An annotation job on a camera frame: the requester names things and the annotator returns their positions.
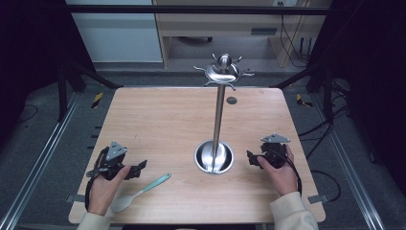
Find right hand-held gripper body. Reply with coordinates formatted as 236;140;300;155
259;132;292;170

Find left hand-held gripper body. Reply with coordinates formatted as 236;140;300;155
85;140;133;181

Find person's right hand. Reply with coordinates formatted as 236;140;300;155
256;144;300;197

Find person's left hand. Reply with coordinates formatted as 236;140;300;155
87;164;132;217

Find pale green plastic spoon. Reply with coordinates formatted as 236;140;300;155
110;172;172;214

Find steel utensil stand with hooks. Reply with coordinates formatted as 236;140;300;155
192;53;256;175

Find yellow black striped tape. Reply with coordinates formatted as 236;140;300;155
90;91;104;109
295;93;314;108

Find white cabinet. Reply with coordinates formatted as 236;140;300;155
64;0;165;64

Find light wooden desk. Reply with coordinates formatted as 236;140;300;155
152;0;333;69

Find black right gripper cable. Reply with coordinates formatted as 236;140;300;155
270;148;304;196

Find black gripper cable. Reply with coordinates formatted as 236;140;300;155
270;148;304;196
83;146;110;212

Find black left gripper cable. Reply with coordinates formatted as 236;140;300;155
83;146;110;212

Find grey metal table bracket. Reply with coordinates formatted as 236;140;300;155
307;194;330;205
64;194;86;204

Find black floor cable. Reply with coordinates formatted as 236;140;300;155
309;170;342;203

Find aluminium floor rail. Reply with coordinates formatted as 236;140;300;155
0;92;80;230
310;93;387;230

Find black frame strut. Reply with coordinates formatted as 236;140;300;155
270;61;334;124
56;60;124;123

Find black hanging cables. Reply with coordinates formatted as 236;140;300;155
279;13;315;69

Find black frame crossbar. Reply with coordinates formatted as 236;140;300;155
65;5;331;16

